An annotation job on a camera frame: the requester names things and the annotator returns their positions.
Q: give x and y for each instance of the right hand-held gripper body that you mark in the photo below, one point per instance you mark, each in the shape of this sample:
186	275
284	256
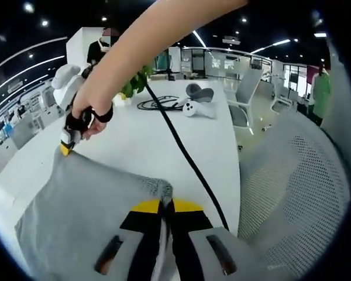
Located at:
67	85

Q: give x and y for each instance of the green potted plant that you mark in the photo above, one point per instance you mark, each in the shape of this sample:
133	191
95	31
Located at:
134	85

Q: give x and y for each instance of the white handheld controller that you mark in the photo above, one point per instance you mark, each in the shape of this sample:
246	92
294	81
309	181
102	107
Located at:
193	109

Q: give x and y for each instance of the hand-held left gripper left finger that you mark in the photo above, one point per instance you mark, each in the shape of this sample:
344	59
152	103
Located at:
134	222

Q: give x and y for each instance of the person's right hand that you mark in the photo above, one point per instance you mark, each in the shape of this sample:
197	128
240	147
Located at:
98	127

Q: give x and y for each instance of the white office chair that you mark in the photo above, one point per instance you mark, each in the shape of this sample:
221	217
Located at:
280	101
248	85

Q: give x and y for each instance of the grey mesh office chair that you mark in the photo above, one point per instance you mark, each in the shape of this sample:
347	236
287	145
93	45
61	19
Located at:
295	175

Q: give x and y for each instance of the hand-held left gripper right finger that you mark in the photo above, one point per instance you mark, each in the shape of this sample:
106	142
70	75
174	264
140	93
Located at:
193	222

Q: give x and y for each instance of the grey towel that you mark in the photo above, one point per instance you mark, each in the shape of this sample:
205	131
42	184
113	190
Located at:
85	199

